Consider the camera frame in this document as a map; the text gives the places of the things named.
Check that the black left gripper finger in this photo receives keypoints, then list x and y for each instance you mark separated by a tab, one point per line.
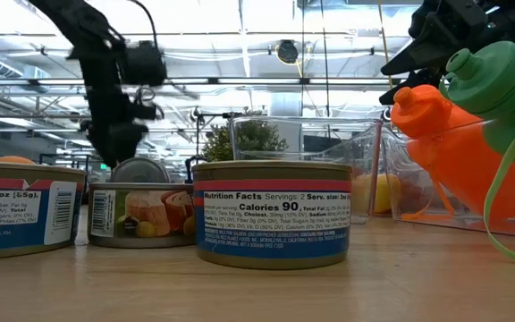
107	149
132	134

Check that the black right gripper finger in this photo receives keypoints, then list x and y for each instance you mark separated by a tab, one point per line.
432	44
418	78

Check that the silver grey label can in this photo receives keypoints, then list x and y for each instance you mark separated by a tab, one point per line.
140	172

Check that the green plastic squeeze bottle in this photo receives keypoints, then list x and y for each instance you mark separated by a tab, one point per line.
494	80

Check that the picture label fish can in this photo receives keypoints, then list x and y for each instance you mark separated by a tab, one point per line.
141	214

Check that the orange plastic squeeze bottle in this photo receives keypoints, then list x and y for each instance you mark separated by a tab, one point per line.
454	161

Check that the blue label salmon can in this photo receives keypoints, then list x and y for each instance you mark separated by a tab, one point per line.
271	214
16	214

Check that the yellow orange toy squash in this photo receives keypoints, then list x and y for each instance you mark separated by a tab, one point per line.
387	192

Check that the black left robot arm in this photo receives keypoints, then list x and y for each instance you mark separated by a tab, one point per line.
78	22

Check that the small potted green plant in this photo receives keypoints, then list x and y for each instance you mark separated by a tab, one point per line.
217	145

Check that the short clear plastic bin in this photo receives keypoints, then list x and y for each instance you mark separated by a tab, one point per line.
306	134

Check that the long clear plastic bin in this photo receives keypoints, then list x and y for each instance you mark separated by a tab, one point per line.
454	226

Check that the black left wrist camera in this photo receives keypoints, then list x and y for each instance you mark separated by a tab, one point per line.
146	65

